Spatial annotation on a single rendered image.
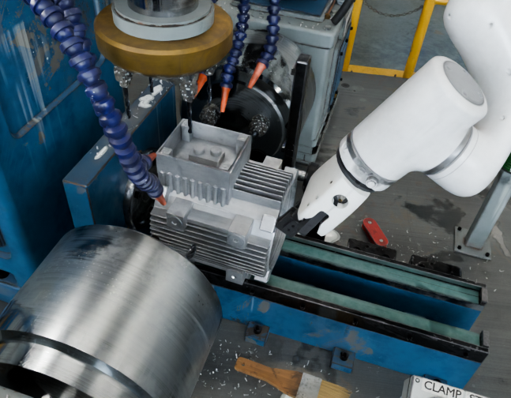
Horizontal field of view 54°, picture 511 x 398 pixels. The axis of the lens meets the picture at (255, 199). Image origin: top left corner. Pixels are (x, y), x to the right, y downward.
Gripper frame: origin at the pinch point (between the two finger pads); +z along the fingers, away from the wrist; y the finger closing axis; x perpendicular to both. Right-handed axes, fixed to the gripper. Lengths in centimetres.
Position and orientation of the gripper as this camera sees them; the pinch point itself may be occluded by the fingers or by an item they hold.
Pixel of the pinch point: (291, 222)
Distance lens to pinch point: 75.5
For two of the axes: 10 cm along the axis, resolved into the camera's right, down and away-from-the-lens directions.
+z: -5.3, 5.0, 6.8
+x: -8.0, -5.7, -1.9
